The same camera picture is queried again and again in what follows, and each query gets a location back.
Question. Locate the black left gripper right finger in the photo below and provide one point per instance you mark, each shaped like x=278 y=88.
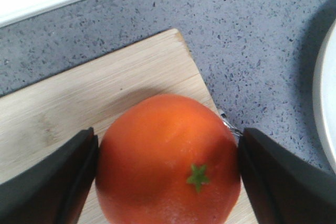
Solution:
x=281 y=187

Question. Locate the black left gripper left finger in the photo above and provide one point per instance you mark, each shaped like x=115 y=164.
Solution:
x=55 y=189

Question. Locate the beige round plate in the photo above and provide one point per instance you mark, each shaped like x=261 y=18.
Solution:
x=323 y=95

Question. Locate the orange mandarin fruit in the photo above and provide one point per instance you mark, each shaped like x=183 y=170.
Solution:
x=168 y=159

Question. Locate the wooden cutting board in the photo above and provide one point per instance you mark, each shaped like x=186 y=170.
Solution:
x=39 y=119

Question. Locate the metal cutting board handle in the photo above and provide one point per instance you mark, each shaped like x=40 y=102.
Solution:
x=233 y=129

